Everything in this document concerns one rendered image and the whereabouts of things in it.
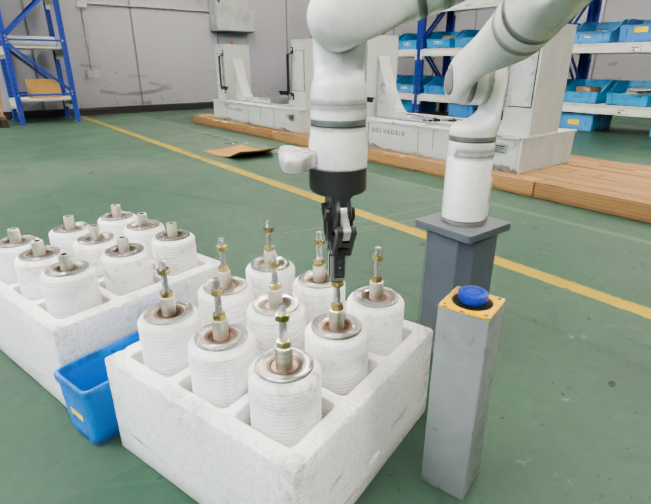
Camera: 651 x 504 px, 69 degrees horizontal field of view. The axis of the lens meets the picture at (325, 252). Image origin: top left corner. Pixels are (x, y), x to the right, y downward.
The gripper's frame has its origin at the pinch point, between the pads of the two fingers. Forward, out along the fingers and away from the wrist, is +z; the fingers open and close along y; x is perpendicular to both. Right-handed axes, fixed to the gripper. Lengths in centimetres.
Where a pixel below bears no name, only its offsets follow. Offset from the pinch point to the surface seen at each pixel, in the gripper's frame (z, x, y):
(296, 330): 12.7, 5.5, 4.7
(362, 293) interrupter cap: 9.7, -6.3, 9.5
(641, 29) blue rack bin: -53, -335, 337
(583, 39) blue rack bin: -47, -314, 381
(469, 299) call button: 2.4, -16.0, -8.6
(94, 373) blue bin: 27, 42, 19
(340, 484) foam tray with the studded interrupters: 27.3, 1.8, -12.5
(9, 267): 14, 63, 42
